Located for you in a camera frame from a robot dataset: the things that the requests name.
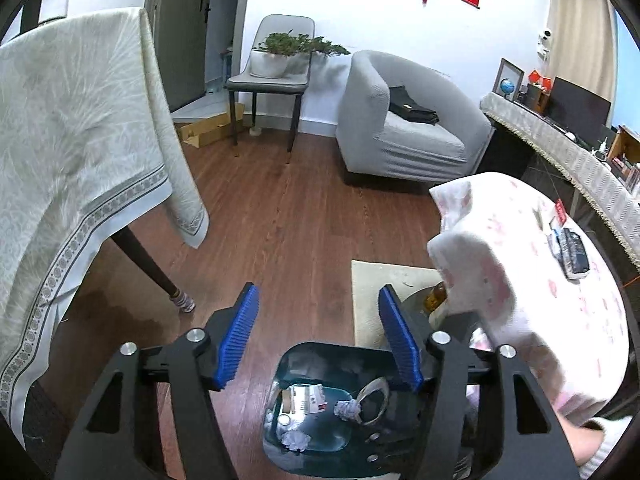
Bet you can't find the dark wooden table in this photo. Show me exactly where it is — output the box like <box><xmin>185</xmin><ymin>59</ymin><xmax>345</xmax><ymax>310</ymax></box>
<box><xmin>110</xmin><ymin>225</ymin><xmax>196</xmax><ymax>313</ymax></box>

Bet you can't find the grey door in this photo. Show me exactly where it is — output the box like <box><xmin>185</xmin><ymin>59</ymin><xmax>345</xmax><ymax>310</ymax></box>
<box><xmin>144</xmin><ymin>0</ymin><xmax>251</xmax><ymax>113</ymax></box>

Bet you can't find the table with beige tablecloth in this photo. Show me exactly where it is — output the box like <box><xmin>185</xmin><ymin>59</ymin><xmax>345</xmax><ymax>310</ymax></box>
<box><xmin>0</xmin><ymin>7</ymin><xmax>210</xmax><ymax>448</ymax></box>

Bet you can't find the grey dining chair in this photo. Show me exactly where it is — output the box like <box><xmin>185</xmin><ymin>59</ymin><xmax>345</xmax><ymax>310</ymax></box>
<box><xmin>224</xmin><ymin>14</ymin><xmax>316</xmax><ymax>153</ymax></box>

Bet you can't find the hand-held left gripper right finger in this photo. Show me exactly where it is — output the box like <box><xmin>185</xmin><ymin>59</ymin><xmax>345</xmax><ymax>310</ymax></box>
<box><xmin>377</xmin><ymin>284</ymin><xmax>583</xmax><ymax>480</ymax></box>

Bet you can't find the flat cardboard box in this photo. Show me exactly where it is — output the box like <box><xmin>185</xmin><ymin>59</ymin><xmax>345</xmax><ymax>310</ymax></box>
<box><xmin>175</xmin><ymin>102</ymin><xmax>246</xmax><ymax>148</ymax></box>

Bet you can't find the pink printed tablecloth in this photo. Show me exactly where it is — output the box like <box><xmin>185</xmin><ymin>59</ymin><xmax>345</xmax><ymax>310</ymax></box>
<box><xmin>426</xmin><ymin>172</ymin><xmax>631</xmax><ymax>418</ymax></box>

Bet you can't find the grey armchair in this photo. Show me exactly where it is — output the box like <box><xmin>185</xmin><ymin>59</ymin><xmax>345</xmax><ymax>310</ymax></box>
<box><xmin>335</xmin><ymin>50</ymin><xmax>493</xmax><ymax>183</ymax></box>

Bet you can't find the small paper ball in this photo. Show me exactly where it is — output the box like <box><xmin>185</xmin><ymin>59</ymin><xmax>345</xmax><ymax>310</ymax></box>
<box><xmin>334</xmin><ymin>399</ymin><xmax>363</xmax><ymax>422</ymax></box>

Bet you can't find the beige fringed cloth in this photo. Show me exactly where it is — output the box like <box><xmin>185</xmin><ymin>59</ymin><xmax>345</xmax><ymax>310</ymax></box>
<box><xmin>480</xmin><ymin>92</ymin><xmax>640</xmax><ymax>271</ymax></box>

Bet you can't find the row of books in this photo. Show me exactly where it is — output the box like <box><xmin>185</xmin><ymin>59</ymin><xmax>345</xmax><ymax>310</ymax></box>
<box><xmin>607</xmin><ymin>125</ymin><xmax>640</xmax><ymax>193</ymax></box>

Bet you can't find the person's right hand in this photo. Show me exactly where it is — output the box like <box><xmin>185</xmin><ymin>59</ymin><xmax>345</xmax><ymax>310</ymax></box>
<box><xmin>557</xmin><ymin>412</ymin><xmax>603</xmax><ymax>467</ymax></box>

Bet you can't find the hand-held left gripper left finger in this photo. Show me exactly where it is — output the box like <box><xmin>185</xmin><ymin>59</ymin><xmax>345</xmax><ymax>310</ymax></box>
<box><xmin>52</xmin><ymin>281</ymin><xmax>261</xmax><ymax>480</ymax></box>

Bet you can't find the blue white plastic wrapper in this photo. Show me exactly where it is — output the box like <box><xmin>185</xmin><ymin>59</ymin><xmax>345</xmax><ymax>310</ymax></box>
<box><xmin>547</xmin><ymin>217</ymin><xmax>563</xmax><ymax>258</ymax></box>

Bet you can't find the potted plant white pot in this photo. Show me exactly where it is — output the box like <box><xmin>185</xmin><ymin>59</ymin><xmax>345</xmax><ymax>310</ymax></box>
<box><xmin>250</xmin><ymin>32</ymin><xmax>301</xmax><ymax>79</ymax></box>
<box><xmin>290</xmin><ymin>35</ymin><xmax>352</xmax><ymax>73</ymax></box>

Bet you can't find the grey picture frame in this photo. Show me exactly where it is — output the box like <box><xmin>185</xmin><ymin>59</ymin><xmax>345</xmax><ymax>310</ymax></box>
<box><xmin>492</xmin><ymin>58</ymin><xmax>526</xmax><ymax>103</ymax></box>

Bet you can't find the beige floor mat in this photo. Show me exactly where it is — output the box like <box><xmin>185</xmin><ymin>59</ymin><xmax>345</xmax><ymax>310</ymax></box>
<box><xmin>351</xmin><ymin>260</ymin><xmax>443</xmax><ymax>348</ymax></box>

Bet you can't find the black bag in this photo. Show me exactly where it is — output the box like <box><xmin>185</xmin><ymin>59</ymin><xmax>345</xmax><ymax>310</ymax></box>
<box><xmin>387</xmin><ymin>85</ymin><xmax>440</xmax><ymax>125</ymax></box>

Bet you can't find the beige curtain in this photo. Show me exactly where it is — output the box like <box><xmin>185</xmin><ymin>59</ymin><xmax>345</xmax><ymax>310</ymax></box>
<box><xmin>545</xmin><ymin>0</ymin><xmax>618</xmax><ymax>126</ymax></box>

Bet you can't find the black monitor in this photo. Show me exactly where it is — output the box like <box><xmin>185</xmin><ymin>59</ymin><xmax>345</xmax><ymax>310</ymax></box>
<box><xmin>545</xmin><ymin>76</ymin><xmax>612</xmax><ymax>147</ymax></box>

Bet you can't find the dark teal trash bin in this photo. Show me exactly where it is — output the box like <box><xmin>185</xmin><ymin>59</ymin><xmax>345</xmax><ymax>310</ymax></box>
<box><xmin>262</xmin><ymin>341</ymin><xmax>476</xmax><ymax>467</ymax></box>

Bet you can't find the cardboard tape ring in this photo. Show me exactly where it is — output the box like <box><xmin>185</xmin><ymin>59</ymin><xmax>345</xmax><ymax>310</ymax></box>
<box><xmin>356</xmin><ymin>377</ymin><xmax>392</xmax><ymax>427</ymax></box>

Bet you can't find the wooden speaker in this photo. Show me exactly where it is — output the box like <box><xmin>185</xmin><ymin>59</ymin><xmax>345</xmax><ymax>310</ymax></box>
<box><xmin>525</xmin><ymin>82</ymin><xmax>551</xmax><ymax>113</ymax></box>

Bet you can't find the white printed carton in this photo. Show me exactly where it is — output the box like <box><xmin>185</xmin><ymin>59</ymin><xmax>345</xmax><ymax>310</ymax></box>
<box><xmin>281</xmin><ymin>384</ymin><xmax>328</xmax><ymax>415</ymax></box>

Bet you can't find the large paper ball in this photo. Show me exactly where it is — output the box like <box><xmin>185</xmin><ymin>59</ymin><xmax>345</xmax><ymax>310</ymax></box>
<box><xmin>281</xmin><ymin>430</ymin><xmax>311</xmax><ymax>451</ymax></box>

